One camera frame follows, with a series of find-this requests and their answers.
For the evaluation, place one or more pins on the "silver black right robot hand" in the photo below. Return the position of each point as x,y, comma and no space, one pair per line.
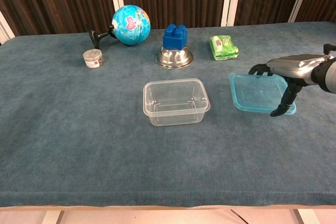
291,68

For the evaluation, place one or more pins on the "blue-rimmed clear plastic lid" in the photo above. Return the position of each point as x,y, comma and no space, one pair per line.
252,95

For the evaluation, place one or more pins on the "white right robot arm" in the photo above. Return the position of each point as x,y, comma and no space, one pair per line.
328,77

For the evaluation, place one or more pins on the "clear plastic container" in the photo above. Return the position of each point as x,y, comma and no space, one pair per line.
176,98

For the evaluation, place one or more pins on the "green wet wipes pack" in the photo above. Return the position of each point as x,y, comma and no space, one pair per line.
223,47

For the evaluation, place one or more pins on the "blue toy building block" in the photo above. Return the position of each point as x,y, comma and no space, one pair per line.
174,39

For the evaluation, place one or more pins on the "blue globe on black stand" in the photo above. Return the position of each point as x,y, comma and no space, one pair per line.
131,24

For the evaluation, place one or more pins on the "small clear round jar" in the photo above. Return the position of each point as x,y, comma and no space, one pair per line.
92,58

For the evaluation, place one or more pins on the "blue table cloth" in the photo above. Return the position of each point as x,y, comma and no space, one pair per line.
78,129

